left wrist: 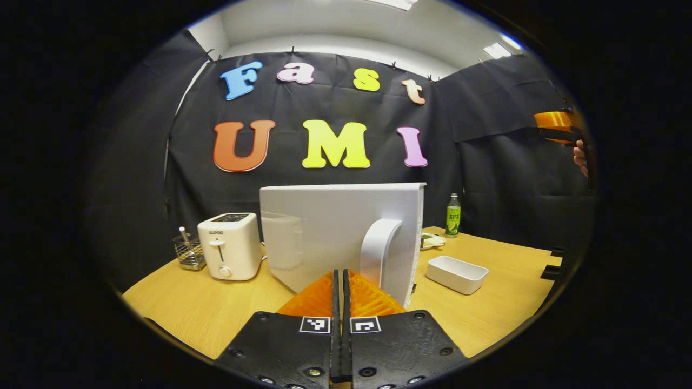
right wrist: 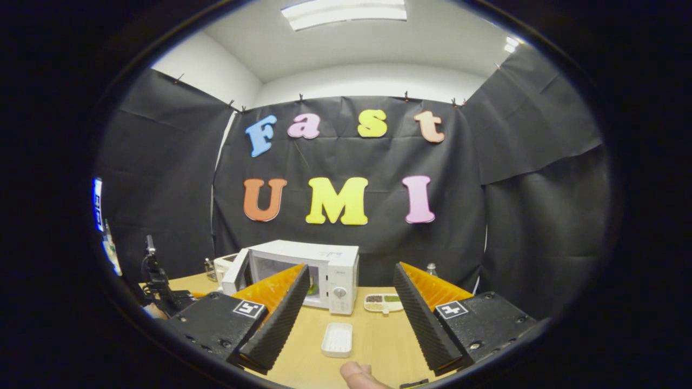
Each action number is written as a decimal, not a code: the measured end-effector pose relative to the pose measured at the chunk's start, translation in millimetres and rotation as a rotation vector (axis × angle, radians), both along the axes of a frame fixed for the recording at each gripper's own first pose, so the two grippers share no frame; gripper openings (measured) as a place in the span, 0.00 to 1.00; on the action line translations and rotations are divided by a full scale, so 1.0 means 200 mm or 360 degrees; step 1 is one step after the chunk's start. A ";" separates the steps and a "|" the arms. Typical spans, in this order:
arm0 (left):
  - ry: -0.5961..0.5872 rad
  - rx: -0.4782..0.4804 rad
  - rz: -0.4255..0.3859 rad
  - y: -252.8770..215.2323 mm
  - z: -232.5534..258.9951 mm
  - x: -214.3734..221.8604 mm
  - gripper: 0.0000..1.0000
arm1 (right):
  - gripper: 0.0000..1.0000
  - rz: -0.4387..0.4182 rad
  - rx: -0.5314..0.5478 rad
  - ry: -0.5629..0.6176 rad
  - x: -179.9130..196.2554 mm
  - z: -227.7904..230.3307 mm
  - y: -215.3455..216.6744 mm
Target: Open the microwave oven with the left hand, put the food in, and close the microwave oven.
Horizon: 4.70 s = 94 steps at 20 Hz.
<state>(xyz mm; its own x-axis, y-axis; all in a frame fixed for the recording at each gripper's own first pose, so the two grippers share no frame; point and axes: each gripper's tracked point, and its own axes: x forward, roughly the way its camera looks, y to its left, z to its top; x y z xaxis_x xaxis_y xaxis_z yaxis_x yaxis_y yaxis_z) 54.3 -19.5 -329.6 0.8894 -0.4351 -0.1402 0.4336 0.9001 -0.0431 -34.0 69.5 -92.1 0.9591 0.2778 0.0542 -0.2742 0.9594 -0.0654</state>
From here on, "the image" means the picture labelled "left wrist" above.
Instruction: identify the black backdrop cloth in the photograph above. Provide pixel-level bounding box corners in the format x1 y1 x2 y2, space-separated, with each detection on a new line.
84 30 595 292

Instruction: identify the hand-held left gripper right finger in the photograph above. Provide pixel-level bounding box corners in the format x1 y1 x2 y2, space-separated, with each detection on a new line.
342 269 468 389

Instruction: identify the small ceiling light panel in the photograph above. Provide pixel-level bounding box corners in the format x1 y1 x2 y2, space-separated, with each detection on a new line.
483 32 524 60

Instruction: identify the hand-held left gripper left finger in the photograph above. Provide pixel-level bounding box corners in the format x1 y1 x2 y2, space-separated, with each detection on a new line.
214 269 342 389

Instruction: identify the row of small cloth clips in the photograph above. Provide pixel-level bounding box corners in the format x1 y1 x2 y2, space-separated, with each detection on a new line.
204 46 528 83

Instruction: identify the green tea bottle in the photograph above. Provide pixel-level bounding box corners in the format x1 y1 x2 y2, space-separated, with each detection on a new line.
445 193 462 239

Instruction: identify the wire utensil basket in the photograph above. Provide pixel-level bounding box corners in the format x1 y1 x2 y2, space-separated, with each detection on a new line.
172 226 207 271

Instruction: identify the white toaster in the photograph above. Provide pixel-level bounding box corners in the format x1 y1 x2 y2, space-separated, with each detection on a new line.
197 212 263 281

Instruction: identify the white rectangular tray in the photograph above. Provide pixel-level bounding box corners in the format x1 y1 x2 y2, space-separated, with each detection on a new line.
425 255 490 296

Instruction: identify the white microwave oven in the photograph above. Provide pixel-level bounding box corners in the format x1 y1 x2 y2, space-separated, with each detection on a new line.
259 182 428 310

